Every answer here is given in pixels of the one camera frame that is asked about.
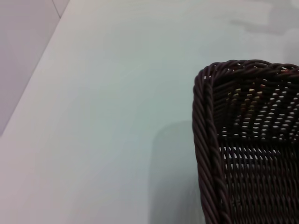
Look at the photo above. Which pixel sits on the black woven basket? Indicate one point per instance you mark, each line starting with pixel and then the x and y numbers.
pixel 252 151

